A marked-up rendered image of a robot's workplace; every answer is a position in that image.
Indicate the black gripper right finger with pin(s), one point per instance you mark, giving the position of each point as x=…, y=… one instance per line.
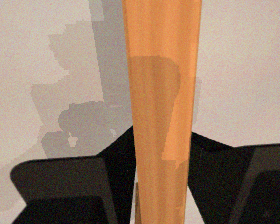
x=220, y=176

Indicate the wooden side rail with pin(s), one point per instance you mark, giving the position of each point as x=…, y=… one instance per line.
x=162, y=39

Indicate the wooden post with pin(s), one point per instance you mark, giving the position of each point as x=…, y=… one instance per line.
x=137, y=206

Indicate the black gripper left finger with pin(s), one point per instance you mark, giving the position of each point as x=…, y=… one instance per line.
x=110, y=174

